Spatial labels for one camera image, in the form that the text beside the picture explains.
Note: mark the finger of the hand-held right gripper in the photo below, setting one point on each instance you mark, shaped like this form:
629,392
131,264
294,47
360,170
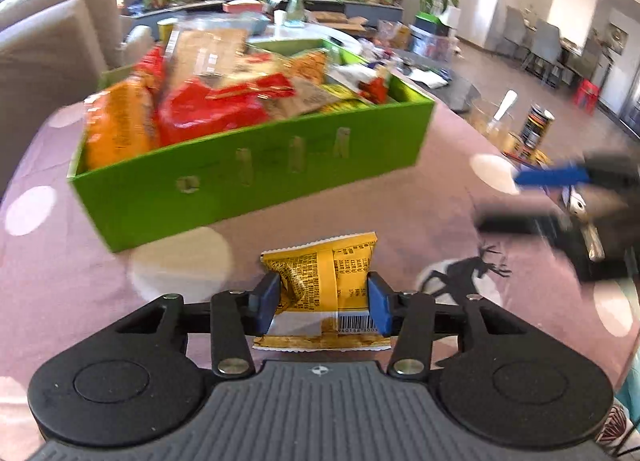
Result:
520,225
550,176

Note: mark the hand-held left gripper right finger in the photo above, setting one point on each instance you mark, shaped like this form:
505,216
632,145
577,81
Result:
381,303

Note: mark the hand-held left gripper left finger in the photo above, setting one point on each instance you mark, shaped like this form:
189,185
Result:
265,303

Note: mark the small yellow snack packet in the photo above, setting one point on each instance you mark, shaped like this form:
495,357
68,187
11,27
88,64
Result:
320,271

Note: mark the green cardboard box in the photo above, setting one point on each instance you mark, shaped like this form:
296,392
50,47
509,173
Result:
250,181

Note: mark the shiny red snack packet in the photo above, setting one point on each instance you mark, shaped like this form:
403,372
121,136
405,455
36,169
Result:
210,116

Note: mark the beige paper snack packet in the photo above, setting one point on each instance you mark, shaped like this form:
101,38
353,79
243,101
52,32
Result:
300,98

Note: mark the orange snack packet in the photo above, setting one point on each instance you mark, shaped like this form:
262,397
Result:
117,126

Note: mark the green snack packet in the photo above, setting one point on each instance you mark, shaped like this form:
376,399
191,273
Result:
307,66

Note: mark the brown snack packet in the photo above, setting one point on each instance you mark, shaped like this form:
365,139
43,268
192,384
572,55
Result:
210,56

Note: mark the black gold drink can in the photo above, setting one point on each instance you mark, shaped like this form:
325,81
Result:
536,131

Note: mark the glass mug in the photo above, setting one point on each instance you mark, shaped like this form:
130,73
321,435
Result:
492,133

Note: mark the white spoon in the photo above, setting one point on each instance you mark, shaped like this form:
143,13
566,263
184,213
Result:
506,101

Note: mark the red plastic stool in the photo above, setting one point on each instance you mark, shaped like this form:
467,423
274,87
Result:
586,93

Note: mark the pink dotted tablecloth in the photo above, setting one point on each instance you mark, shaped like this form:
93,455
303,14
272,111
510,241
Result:
350,206

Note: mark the grey dining chair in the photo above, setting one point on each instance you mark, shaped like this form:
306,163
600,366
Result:
515,26
542,46

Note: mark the dining table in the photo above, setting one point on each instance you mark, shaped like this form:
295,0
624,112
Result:
577,48

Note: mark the dark round table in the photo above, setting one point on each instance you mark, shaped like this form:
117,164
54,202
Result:
445,86

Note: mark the clear storage box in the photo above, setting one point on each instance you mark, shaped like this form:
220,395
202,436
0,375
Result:
432,47

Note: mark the green black box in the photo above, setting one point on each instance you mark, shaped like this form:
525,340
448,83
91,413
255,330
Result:
431,25

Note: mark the grey television cabinet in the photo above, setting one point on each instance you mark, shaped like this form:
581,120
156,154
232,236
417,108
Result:
370,11

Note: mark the open cardboard box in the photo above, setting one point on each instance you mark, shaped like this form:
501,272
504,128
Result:
340,20

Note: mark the white round table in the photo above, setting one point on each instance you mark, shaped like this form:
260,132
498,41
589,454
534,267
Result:
300,33

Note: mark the white cup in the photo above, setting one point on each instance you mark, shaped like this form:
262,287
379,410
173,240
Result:
279,17

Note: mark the yellow canister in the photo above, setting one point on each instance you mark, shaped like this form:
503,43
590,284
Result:
167,31

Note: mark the orange tissue box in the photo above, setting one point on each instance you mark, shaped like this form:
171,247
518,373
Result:
242,6

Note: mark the beige sofa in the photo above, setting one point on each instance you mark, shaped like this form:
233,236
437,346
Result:
45,51

